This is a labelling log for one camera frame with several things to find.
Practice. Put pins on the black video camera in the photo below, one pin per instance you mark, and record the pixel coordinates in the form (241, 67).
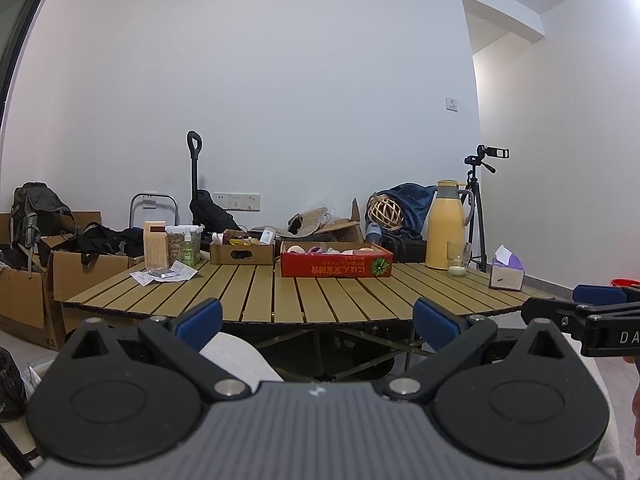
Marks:
(487, 154)

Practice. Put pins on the clear food container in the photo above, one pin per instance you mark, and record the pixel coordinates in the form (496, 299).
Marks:
(175, 245)

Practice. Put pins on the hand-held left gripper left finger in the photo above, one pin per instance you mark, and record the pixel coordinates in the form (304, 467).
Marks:
(200, 321)

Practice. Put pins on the large brown cardboard box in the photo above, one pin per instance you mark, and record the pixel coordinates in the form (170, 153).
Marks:
(75, 275)
(20, 300)

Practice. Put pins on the wicker ball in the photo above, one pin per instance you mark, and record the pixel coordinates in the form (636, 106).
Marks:
(384, 214)

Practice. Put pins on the glass door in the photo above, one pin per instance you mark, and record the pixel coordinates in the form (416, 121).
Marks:
(20, 0)

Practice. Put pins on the blue grey bottle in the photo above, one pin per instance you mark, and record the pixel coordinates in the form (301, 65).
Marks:
(373, 235)

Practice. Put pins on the black clothes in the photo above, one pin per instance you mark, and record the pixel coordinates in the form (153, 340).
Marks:
(100, 240)

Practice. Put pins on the grey backpack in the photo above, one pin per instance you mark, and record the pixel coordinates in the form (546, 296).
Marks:
(37, 210)

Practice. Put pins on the yellow plastic item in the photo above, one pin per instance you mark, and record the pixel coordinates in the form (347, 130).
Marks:
(242, 243)

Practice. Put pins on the black tripod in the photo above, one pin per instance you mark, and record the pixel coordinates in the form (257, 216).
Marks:
(475, 210)

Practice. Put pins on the wall socket panel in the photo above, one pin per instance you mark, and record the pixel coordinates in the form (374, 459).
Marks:
(236, 201)

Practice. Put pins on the wooden block box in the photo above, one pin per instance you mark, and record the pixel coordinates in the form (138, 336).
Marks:
(155, 247)

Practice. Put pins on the brown cardboard tray box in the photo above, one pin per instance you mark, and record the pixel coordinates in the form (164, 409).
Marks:
(242, 254)

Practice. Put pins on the person's right hand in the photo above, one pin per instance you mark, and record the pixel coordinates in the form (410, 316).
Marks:
(636, 405)

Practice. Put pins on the red round container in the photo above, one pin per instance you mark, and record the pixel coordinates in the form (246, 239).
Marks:
(626, 283)

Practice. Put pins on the chrome folding stool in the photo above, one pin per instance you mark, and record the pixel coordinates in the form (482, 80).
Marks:
(152, 197)

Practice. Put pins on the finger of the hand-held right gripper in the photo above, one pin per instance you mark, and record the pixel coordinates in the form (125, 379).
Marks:
(600, 294)
(545, 312)

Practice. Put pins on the clear labelled bottle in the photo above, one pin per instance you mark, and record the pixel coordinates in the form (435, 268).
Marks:
(268, 235)

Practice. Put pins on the dark plastic bag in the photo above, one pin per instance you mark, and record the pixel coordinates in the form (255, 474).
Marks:
(10, 385)

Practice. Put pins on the small grey packet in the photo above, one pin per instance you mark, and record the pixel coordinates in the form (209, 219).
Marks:
(161, 274)

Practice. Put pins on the glass cup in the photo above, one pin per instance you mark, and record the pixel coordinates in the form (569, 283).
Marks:
(458, 262)

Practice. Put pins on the grey felt boots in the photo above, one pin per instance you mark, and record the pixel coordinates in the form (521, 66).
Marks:
(307, 221)

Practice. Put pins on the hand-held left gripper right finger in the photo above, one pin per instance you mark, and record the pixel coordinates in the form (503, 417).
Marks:
(437, 325)

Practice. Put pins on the white papers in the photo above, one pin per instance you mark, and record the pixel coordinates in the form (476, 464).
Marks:
(140, 277)

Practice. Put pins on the blue blanket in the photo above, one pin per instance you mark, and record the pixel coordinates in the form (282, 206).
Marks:
(415, 205)

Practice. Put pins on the yellow thermos jug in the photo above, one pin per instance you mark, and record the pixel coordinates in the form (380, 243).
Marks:
(445, 230)

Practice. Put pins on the red cardboard box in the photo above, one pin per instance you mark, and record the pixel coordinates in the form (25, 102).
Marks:
(335, 266)

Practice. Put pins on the person's leg white trousers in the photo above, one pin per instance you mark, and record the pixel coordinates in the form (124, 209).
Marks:
(620, 440)
(235, 360)

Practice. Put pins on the black trolley bag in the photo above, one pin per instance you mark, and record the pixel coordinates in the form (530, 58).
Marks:
(212, 215)

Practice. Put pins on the open cardboard box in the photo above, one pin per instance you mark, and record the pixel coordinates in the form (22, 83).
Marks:
(345, 230)

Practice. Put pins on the green spray bottle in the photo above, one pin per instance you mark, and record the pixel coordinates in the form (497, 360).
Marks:
(188, 255)

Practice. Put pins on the white plastic bottle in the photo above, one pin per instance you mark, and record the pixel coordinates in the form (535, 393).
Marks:
(218, 237)

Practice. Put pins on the white light switch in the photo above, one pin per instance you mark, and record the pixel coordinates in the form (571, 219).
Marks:
(451, 103)

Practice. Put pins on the purple tissue box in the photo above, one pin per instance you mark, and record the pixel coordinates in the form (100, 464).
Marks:
(506, 275)

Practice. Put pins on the black case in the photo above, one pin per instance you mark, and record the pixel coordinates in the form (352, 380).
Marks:
(407, 250)

